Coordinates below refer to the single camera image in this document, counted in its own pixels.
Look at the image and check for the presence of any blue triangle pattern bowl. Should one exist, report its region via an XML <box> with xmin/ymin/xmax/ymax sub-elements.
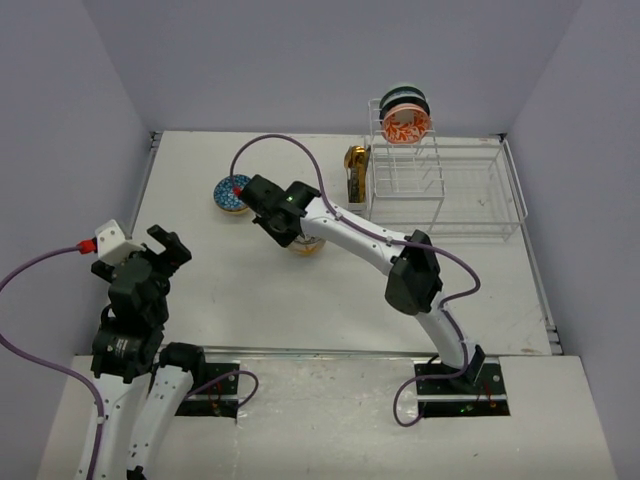
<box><xmin>212</xmin><ymin>174</ymin><xmax>251</xmax><ymax>204</ymax></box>

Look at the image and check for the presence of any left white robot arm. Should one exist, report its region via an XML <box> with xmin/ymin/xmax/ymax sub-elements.
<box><xmin>76</xmin><ymin>220</ymin><xmax>208</xmax><ymax>479</ymax></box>

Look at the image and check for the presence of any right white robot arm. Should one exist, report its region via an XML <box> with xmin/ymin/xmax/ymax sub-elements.
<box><xmin>234</xmin><ymin>175</ymin><xmax>485</xmax><ymax>393</ymax></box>

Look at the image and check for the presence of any white perforated cutlery holder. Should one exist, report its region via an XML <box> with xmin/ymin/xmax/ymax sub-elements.
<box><xmin>348</xmin><ymin>169</ymin><xmax>369</xmax><ymax>218</ymax></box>

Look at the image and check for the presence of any gold utensil in holder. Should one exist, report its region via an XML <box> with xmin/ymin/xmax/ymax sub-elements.
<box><xmin>344</xmin><ymin>146</ymin><xmax>370</xmax><ymax>203</ymax></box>

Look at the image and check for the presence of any pink rim bowl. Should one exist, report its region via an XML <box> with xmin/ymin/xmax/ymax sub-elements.
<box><xmin>382</xmin><ymin>103</ymin><xmax>432</xmax><ymax>145</ymax></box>

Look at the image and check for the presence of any teal rim back bowl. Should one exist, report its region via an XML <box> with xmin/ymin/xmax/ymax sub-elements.
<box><xmin>379</xmin><ymin>82</ymin><xmax>427</xmax><ymax>108</ymax></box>

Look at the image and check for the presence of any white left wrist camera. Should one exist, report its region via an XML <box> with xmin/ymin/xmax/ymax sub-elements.
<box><xmin>95</xmin><ymin>219</ymin><xmax>144</xmax><ymax>266</ymax></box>

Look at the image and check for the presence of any aluminium table edge rail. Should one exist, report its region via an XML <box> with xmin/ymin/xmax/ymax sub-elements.
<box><xmin>127</xmin><ymin>131</ymin><xmax>163</xmax><ymax>230</ymax></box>

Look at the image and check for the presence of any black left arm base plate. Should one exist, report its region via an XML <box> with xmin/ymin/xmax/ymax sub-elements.
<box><xmin>175</xmin><ymin>362</ymin><xmax>240</xmax><ymax>419</ymax></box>

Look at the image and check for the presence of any white wire dish rack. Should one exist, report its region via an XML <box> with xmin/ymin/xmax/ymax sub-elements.
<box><xmin>364</xmin><ymin>99</ymin><xmax>528</xmax><ymax>240</ymax></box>

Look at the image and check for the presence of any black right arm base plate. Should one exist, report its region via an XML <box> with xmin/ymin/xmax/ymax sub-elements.
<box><xmin>416</xmin><ymin>359</ymin><xmax>511</xmax><ymax>418</ymax></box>

